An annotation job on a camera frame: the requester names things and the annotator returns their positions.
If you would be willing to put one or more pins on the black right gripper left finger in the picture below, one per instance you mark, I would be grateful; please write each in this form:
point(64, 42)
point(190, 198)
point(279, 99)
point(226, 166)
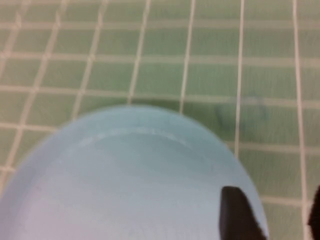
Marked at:
point(237, 217)

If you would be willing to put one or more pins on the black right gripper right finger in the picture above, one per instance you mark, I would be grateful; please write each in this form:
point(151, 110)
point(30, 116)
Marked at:
point(315, 220)

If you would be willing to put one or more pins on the light blue round plastic plate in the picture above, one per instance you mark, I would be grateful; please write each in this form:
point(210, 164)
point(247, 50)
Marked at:
point(125, 187)

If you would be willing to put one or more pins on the green white checked tablecloth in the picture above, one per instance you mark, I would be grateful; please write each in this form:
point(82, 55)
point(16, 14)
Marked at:
point(175, 62)

